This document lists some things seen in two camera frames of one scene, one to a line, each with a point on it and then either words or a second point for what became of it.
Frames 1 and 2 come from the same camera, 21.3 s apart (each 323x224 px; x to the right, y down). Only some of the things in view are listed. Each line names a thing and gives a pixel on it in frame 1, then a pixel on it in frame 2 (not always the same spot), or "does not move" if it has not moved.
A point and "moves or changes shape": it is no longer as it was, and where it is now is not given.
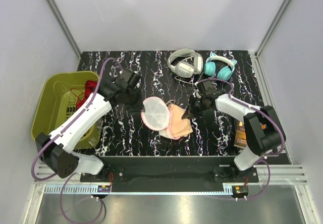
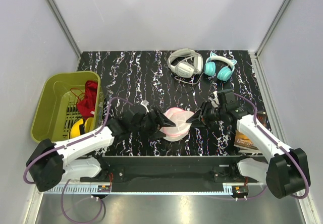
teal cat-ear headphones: x=225 y=73 does not move
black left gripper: x=138 y=106 → x=155 y=131
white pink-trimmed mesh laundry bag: x=157 y=116 moves or changes shape
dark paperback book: x=240 y=140 does not move
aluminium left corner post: x=54 y=8 does not move
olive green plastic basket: x=56 y=102 does not move
